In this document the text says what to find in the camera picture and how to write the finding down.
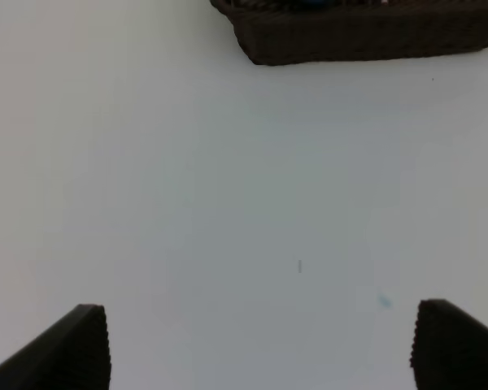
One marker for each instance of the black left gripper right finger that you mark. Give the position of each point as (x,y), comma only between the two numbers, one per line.
(449,348)

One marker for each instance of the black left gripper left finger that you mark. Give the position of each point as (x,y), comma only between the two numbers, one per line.
(73,353)

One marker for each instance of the dark brown wicker basket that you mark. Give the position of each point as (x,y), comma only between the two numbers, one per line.
(278,33)

